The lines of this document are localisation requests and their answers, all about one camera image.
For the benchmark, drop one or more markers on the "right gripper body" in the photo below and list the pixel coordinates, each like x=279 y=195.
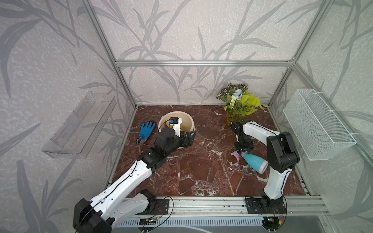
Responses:
x=244 y=144

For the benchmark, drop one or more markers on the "cream plastic bucket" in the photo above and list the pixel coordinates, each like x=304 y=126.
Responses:
x=187 y=121

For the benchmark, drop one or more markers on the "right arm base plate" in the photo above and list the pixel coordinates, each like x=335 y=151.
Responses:
x=264 y=205

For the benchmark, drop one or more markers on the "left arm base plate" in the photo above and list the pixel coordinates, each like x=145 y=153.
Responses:
x=157 y=207

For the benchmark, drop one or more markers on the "white wire mesh basket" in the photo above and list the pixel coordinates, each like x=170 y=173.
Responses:
x=320 y=132

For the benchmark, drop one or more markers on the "aluminium mounting rail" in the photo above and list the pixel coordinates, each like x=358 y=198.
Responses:
x=200 y=206

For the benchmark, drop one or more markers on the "blue gardening glove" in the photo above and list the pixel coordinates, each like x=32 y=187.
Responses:
x=145 y=132

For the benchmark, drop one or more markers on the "teal pink spray bottle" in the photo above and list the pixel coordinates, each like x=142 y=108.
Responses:
x=257 y=163

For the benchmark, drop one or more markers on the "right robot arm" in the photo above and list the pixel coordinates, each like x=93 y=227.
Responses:
x=281 y=154

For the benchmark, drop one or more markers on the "artificial plant in vase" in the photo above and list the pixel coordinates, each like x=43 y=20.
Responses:
x=239 y=103

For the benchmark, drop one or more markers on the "clear plastic wall shelf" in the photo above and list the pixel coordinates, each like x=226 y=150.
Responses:
x=76 y=137

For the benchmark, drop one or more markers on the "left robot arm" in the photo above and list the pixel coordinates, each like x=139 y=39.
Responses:
x=147 y=164

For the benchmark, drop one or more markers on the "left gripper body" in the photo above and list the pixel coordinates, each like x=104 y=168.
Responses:
x=176 y=142

